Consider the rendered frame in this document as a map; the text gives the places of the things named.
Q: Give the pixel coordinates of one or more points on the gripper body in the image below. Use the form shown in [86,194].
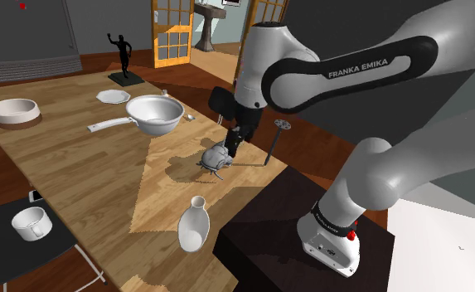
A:
[248,119]

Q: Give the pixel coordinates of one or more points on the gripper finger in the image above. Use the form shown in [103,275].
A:
[233,143]

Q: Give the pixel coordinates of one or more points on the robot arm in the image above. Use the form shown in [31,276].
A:
[390,161]

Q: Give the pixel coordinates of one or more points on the grey beetle figure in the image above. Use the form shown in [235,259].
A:
[215,158]

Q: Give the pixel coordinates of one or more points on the small silver spoon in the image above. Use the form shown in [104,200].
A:
[190,117]

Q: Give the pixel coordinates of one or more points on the white vase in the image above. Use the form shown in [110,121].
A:
[193,228]

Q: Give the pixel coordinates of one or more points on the dark robot stand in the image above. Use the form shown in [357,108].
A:
[261,234]

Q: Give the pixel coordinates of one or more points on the white octagonal plate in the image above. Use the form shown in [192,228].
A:
[113,96]

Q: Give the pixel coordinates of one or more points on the black human figure statue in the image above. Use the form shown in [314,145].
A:
[123,52]

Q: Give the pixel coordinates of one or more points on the wooden table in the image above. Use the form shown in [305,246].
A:
[79,165]

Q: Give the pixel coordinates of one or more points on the white mug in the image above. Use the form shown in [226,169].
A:
[31,224]

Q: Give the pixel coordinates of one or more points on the white bowl with brown base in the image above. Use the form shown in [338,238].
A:
[15,113]

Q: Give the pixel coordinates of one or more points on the grey pedestal table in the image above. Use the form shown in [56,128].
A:
[208,24]

